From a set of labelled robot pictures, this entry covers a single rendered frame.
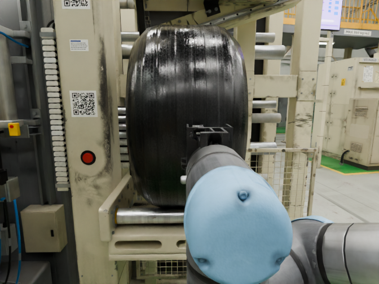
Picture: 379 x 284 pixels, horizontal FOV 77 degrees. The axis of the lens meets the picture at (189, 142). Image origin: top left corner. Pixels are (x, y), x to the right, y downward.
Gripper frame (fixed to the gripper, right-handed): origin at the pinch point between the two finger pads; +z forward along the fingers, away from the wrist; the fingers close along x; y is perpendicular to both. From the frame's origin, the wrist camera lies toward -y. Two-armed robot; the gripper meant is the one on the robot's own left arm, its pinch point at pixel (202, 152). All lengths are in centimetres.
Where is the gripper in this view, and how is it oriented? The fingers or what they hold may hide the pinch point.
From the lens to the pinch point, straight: 50.9
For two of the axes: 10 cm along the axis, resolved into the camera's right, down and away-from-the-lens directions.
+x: -10.0, 0.0, -0.2
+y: 0.0, -9.8, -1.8
